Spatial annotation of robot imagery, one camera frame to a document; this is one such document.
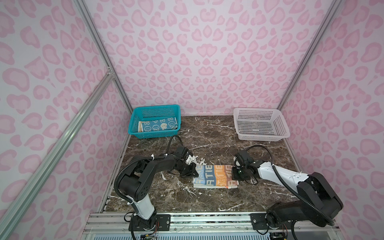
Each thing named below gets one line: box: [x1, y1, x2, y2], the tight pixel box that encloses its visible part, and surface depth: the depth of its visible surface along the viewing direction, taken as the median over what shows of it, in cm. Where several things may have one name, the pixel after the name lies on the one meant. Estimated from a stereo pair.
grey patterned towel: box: [193, 164, 239, 189], surface depth 88 cm
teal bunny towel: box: [142, 117, 178, 132], surface depth 112 cm
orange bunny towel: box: [138, 121, 143, 133], surface depth 109 cm
